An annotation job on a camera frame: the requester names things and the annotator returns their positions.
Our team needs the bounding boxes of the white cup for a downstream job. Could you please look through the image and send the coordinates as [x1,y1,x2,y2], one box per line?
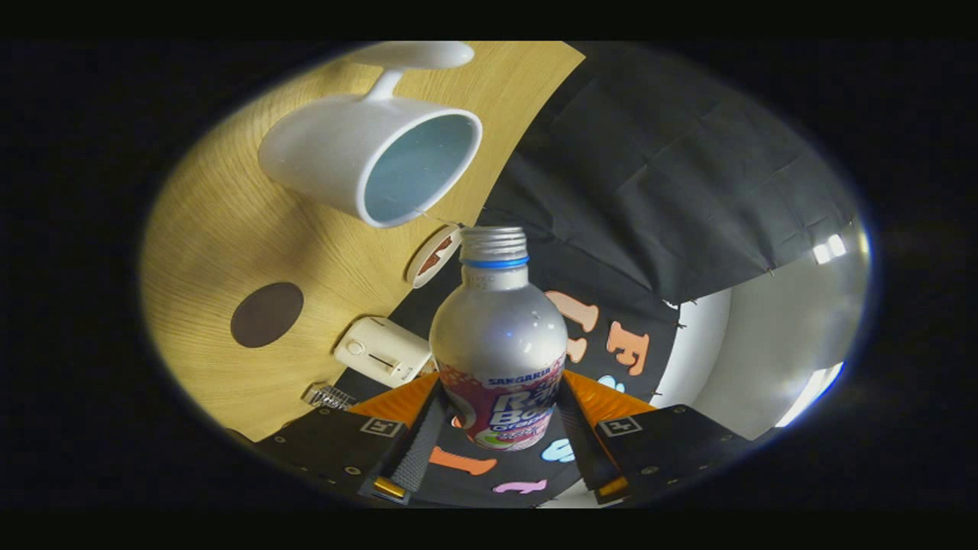
[257,42,484,229]

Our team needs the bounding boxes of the black backdrop cloth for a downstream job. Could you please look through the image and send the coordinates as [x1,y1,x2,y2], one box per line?
[336,42,860,509]

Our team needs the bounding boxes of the dark brown round coaster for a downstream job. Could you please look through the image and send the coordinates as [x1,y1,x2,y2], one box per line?
[231,282,305,349]

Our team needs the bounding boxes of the white toaster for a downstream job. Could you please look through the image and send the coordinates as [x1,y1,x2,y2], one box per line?
[334,316,433,389]

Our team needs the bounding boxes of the white round plate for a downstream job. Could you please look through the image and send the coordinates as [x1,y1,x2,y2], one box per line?
[406,224,464,289]

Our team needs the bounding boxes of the wooden table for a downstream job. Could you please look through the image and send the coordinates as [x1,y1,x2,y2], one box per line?
[139,42,585,442]

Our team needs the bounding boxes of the silver juice bottle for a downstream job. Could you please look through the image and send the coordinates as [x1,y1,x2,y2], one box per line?
[429,226,568,451]

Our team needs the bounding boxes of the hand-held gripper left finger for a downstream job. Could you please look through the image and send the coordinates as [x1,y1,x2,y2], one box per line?
[252,372,448,506]

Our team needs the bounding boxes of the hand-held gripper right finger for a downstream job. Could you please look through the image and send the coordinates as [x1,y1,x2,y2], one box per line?
[555,370,755,503]

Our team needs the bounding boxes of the wire metal basket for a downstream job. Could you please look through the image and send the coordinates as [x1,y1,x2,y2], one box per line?
[303,384,358,411]

